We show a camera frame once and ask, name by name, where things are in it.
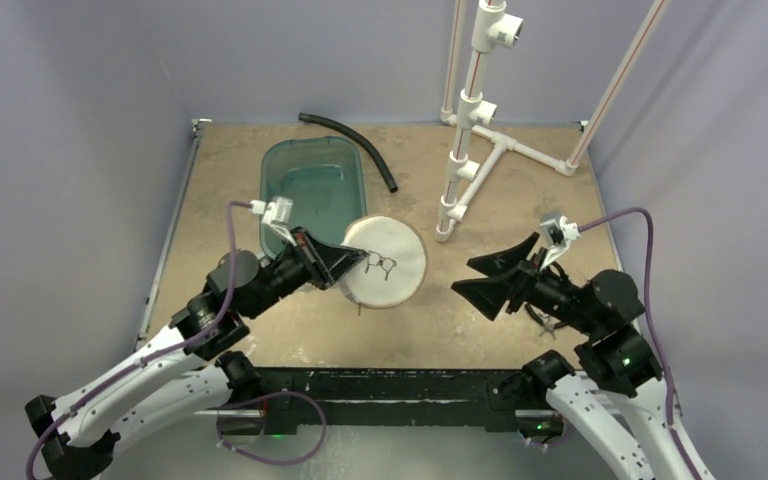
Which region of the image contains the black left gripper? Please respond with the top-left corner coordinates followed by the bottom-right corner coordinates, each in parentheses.
top-left (246, 226), bottom-right (367, 318)

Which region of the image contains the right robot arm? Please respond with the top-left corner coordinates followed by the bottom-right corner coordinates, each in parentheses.
top-left (511, 262), bottom-right (713, 479)

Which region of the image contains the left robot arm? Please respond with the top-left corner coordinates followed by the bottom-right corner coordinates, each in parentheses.
top-left (25, 227), bottom-right (368, 479)

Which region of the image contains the teal transparent plastic tub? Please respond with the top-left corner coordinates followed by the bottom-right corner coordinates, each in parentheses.
top-left (260, 136), bottom-right (368, 243)

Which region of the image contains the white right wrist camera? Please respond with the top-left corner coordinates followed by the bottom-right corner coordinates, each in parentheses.
top-left (539, 211), bottom-right (580, 270)

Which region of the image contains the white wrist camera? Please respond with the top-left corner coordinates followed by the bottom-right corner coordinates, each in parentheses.
top-left (539, 211), bottom-right (580, 270)
top-left (248, 196), bottom-right (295, 245)

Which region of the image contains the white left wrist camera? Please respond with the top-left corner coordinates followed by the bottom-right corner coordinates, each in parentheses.
top-left (248, 196), bottom-right (295, 245)

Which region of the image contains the black rubber hose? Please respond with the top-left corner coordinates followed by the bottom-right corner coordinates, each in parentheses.
top-left (297, 111), bottom-right (400, 195)

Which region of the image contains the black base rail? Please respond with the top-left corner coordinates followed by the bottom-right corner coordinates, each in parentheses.
top-left (195, 366), bottom-right (587, 435)

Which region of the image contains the white PVC pipe frame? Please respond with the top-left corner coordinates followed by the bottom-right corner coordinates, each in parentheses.
top-left (434, 1), bottom-right (669, 243)

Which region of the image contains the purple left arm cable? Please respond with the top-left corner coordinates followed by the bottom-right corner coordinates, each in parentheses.
top-left (24, 200), bottom-right (256, 480)

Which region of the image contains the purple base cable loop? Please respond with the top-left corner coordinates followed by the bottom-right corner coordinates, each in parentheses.
top-left (216, 390), bottom-right (328, 467)

